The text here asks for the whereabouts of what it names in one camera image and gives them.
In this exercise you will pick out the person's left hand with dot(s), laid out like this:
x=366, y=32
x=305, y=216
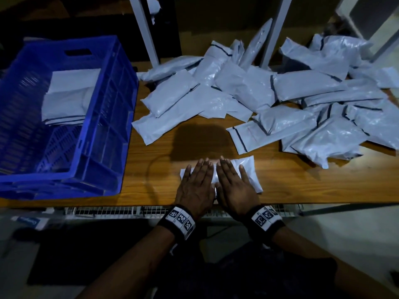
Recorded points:
x=196, y=190

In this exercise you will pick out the person's right hand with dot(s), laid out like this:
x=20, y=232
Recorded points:
x=238, y=191

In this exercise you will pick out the white mailer bag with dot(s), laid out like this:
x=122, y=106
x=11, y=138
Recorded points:
x=249, y=174

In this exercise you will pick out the blue plastic crate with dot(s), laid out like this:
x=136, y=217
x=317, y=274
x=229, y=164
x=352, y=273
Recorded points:
x=100, y=158

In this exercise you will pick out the pile of grey mailer bags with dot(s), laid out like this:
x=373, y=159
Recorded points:
x=249, y=90

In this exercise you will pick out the packed white bags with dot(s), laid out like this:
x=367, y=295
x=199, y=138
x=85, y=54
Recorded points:
x=68, y=99

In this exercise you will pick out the person's left forearm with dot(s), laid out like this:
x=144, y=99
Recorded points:
x=128, y=267

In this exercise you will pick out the person's right forearm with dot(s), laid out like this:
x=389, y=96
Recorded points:
x=336, y=264

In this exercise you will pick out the left marker wristband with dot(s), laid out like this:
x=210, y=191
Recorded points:
x=179, y=222

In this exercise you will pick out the marker wristband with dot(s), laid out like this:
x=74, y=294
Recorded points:
x=264, y=221
x=179, y=222

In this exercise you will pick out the right marker wristband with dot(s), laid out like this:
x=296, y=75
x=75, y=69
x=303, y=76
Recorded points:
x=264, y=221

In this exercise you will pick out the wooden table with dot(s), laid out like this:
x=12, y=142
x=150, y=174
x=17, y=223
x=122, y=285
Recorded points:
x=330, y=183

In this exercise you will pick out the white metal shelf leg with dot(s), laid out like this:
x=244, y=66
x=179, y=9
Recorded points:
x=276, y=31
x=144, y=34
x=385, y=46

